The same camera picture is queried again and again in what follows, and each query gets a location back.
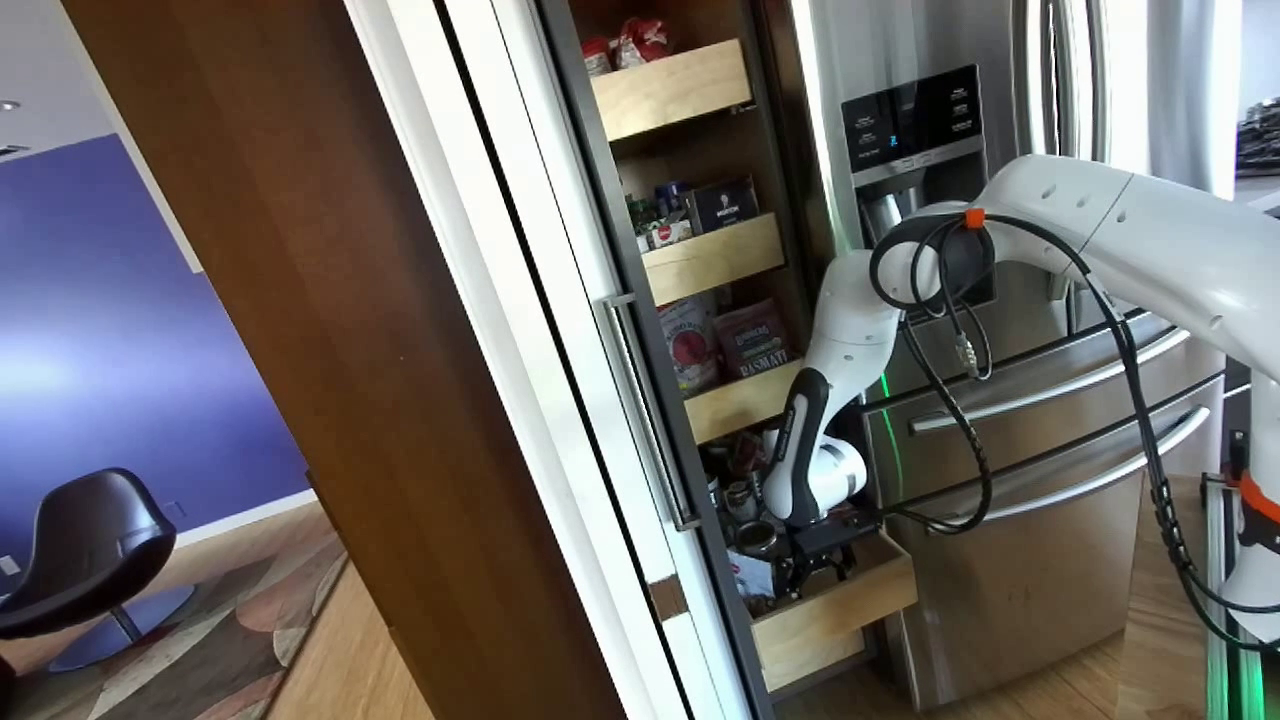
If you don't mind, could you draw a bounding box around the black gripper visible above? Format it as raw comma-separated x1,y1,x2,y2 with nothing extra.
772,510,889,601

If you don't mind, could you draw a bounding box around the dark pantry cabinet door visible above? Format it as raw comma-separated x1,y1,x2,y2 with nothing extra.
534,0,781,720

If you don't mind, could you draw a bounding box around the vertical steel fridge handle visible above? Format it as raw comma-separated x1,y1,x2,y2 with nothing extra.
1014,0,1071,169
1069,0,1115,164

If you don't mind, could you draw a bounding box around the stainless steel refrigerator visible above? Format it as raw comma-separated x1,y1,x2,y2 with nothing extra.
783,0,1250,716

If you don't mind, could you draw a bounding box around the light wooden pantry drawer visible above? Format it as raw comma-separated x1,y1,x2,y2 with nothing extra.
680,357,806,448
638,207,786,312
588,35,756,148

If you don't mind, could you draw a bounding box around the red white snack bag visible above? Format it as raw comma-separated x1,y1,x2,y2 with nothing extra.
606,13,680,70

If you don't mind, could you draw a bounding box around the grey area rug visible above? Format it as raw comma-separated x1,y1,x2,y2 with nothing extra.
0,530,350,720

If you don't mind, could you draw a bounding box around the wooden pantry cabinet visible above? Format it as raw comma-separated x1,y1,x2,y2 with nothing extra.
562,0,927,720

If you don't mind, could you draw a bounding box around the dark food box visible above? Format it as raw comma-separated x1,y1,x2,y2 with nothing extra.
628,193,699,254
693,175,765,237

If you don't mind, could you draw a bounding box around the dark cabinet panel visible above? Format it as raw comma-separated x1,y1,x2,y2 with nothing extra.
747,534,924,694

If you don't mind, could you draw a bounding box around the grey red food box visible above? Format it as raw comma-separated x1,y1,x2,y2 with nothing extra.
716,295,791,381

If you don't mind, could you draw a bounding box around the dark countertop clutter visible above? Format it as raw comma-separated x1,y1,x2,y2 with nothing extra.
1235,91,1280,175

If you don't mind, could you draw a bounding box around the brown wooden side panel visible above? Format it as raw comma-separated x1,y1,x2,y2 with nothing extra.
57,0,632,720

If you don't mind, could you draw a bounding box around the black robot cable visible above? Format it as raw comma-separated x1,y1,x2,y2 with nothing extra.
862,207,1280,657

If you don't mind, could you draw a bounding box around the red food bag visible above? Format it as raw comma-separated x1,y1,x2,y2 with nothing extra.
660,301,725,399

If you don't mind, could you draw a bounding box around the black swivel lounge chair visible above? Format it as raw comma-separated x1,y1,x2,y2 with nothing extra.
0,462,201,681

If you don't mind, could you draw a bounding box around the black fridge dispenser panel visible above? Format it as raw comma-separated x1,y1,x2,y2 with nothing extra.
836,61,999,306

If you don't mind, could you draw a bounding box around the metal door handle fitting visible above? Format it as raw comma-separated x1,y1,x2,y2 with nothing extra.
591,289,707,534

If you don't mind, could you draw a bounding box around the horizontal steel fridge drawer handle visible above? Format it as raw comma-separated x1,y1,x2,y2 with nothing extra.
932,399,1218,534
906,321,1198,438

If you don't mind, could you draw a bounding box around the white door edge post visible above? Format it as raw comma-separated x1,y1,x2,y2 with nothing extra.
440,0,751,720

